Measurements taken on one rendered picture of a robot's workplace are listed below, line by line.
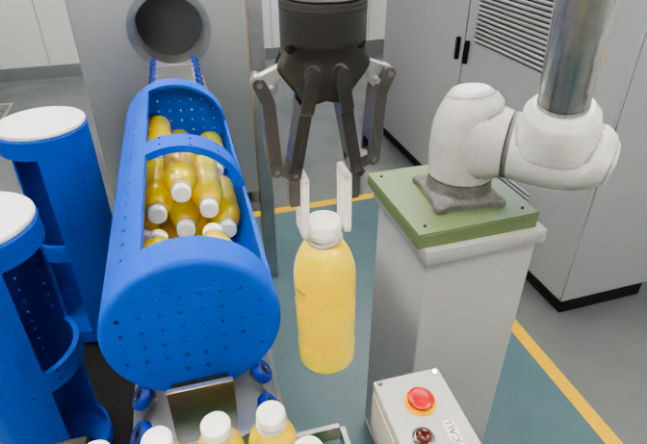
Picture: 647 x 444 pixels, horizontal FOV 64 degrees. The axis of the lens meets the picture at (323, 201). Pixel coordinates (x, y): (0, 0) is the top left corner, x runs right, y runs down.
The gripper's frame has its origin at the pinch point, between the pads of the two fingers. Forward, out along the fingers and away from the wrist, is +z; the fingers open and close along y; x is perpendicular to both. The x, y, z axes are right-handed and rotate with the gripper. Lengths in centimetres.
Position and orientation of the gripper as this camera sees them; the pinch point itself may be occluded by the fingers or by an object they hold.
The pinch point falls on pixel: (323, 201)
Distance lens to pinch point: 53.3
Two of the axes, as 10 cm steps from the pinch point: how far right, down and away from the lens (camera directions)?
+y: -9.6, 1.4, -2.2
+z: 0.0, 8.5, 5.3
